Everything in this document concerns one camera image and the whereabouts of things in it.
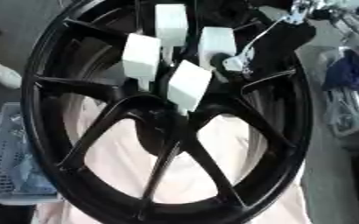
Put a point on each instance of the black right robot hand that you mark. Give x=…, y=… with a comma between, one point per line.
x=284, y=40

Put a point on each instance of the white pin with thin stem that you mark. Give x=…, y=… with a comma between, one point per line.
x=189, y=83
x=140, y=57
x=216, y=40
x=171, y=24

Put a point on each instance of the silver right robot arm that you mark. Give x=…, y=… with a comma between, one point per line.
x=356, y=32

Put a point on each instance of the black spoked wheel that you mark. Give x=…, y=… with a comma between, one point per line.
x=111, y=90

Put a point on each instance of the blue cloth bundle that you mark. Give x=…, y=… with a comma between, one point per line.
x=350, y=71

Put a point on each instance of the white rounded object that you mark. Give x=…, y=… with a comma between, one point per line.
x=1, y=74

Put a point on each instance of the pale pierced plastic basket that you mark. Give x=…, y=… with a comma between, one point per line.
x=11, y=163

